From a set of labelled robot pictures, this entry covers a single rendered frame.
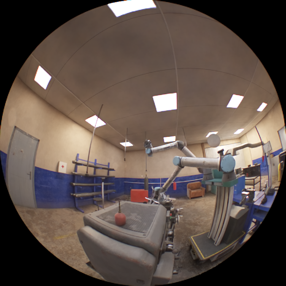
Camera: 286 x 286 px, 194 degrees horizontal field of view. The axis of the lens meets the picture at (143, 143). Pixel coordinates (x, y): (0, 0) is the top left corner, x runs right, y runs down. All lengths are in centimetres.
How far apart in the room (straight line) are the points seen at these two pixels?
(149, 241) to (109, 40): 220
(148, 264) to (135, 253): 8
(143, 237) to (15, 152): 334
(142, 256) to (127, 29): 220
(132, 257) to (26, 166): 318
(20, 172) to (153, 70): 419
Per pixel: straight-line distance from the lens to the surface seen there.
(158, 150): 138
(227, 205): 140
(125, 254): 46
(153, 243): 48
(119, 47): 178
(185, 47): 188
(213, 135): 455
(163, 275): 91
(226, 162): 85
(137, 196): 451
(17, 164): 334
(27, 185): 339
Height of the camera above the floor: 166
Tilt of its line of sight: 21 degrees up
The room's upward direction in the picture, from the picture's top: straight up
